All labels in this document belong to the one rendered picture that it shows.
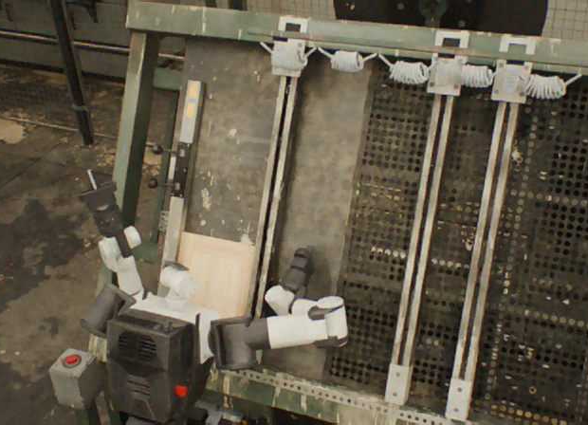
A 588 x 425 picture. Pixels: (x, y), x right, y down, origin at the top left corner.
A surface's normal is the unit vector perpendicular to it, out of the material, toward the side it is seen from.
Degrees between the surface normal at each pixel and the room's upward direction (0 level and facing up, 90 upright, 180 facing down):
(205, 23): 57
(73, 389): 90
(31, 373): 0
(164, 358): 67
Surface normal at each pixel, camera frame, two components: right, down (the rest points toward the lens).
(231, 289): -0.34, 0.00
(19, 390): -0.06, -0.83
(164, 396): -0.37, 0.41
